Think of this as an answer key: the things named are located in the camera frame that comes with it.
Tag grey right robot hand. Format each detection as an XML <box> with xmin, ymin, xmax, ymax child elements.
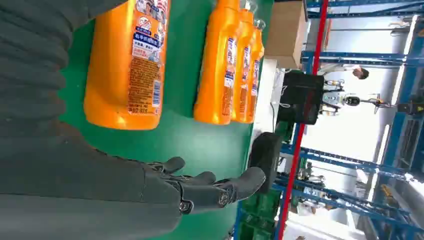
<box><xmin>0</xmin><ymin>122</ymin><xmax>267</xmax><ymax>240</ymax></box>

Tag green table mat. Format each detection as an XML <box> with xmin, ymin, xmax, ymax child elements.
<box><xmin>58</xmin><ymin>0</ymin><xmax>275</xmax><ymax>240</ymax></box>

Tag green plastic crates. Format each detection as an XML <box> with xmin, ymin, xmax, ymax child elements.
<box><xmin>236</xmin><ymin>190</ymin><xmax>282</xmax><ymax>240</ymax></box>

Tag black bag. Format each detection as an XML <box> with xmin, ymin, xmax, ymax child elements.
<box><xmin>248</xmin><ymin>131</ymin><xmax>284</xmax><ymax>195</ymax></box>

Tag black monitor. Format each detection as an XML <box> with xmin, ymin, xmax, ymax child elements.
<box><xmin>276</xmin><ymin>71</ymin><xmax>326</xmax><ymax>126</ymax></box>

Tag brown cardboard box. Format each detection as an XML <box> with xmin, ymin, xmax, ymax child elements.
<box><xmin>263</xmin><ymin>0</ymin><xmax>309</xmax><ymax>70</ymax></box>

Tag white humanoid robot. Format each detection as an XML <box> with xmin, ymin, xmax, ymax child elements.
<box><xmin>319</xmin><ymin>79</ymin><xmax>382</xmax><ymax>117</ymax></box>

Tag red pole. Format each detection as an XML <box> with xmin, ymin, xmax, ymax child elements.
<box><xmin>277</xmin><ymin>0</ymin><xmax>330</xmax><ymax>240</ymax></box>

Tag person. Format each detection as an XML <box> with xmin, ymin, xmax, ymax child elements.
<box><xmin>317</xmin><ymin>62</ymin><xmax>370</xmax><ymax>80</ymax></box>

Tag black box with yellow label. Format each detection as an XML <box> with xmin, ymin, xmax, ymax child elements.
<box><xmin>396</xmin><ymin>101</ymin><xmax>424</xmax><ymax>116</ymax></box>

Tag blue metal frame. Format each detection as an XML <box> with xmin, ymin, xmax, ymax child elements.
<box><xmin>231</xmin><ymin>0</ymin><xmax>424</xmax><ymax>240</ymax></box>

